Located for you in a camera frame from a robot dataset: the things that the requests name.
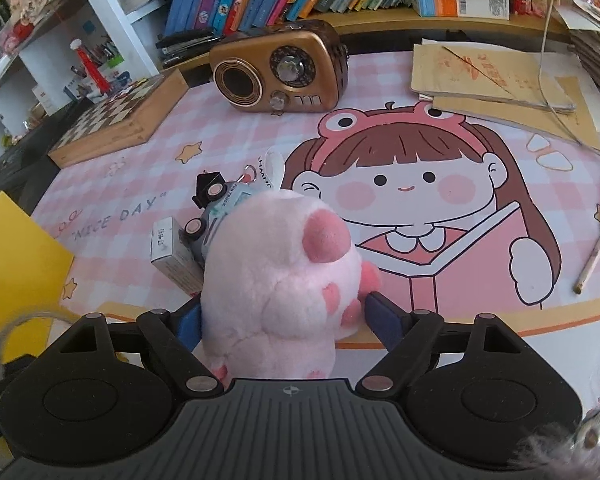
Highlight wooden chess board box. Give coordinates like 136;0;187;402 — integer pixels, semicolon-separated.
47;67;190;169

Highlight yellow cardboard box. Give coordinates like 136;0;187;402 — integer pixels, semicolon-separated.
0;191;131;366

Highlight white cubby shelf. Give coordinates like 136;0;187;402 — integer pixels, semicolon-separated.
0;0;166;161

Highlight light wooden pencil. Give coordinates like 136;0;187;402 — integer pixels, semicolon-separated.
572;192;600;295

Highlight black electronic keyboard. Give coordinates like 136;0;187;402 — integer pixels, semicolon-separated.
0;97;93;206

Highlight white charging cable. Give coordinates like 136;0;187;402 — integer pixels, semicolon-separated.
539;0;600;146

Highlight grey toy car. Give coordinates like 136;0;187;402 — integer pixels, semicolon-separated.
180;180;261;268

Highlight grey fluffy pompom charm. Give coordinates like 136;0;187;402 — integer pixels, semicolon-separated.
512;360;600;480

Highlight brown retro radio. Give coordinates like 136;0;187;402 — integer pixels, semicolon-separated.
209;19;350;113

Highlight small white carton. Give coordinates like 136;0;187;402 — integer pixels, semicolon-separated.
151;217;206;296

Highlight brown paper envelopes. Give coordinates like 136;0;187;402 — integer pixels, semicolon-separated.
411;37;600;151

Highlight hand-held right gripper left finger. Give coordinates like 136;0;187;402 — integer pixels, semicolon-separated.
55;296;221;396

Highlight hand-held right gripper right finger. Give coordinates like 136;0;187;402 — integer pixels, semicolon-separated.
355;291;526;396

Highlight black flat pouch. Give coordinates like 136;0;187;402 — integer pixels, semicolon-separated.
155;30;221;68

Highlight white frame wooden bookshelf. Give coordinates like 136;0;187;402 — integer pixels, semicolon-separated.
67;0;573;78

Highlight pink plush toy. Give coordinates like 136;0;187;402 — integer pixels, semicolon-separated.
200;147;383;382

